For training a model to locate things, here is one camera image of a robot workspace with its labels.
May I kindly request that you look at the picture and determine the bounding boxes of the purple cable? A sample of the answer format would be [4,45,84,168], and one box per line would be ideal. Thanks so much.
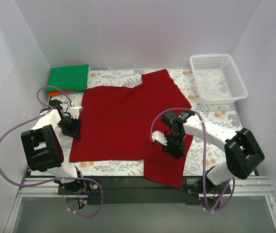
[149,108,236,212]
[0,85,105,218]

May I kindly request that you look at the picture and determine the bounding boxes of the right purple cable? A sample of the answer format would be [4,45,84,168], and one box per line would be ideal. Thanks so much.
[149,108,236,212]

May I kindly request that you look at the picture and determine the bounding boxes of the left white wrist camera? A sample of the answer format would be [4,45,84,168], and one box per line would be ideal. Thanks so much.
[67,106,83,119]

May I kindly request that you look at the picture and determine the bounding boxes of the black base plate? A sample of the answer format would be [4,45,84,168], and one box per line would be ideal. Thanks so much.
[57,176,232,206]

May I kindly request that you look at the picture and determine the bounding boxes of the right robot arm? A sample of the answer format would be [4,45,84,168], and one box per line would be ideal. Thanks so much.
[151,110,265,187]

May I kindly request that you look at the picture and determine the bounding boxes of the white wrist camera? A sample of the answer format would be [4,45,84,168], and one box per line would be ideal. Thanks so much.
[67,106,83,119]
[151,131,167,146]

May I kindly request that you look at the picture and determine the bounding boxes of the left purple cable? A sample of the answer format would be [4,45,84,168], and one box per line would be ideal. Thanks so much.
[0,85,105,218]

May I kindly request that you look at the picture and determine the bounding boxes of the floral patterned table mat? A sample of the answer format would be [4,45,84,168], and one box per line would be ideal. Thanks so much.
[74,69,242,176]

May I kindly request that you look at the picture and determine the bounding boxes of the aluminium rail frame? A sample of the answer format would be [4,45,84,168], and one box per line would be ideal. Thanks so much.
[6,176,276,233]

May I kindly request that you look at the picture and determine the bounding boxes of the white plastic basket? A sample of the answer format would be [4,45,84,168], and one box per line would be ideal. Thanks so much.
[190,54,248,105]

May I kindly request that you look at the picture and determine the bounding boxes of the orange folded t-shirt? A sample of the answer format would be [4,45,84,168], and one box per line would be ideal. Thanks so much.
[48,91,75,97]

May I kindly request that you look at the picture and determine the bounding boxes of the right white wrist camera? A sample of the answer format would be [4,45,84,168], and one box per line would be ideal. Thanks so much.
[151,131,167,146]

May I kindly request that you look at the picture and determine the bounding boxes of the red t-shirt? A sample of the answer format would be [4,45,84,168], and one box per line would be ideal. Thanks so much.
[69,69,191,188]

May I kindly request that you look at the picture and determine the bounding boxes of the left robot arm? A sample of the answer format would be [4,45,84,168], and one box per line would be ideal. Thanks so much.
[21,100,83,184]

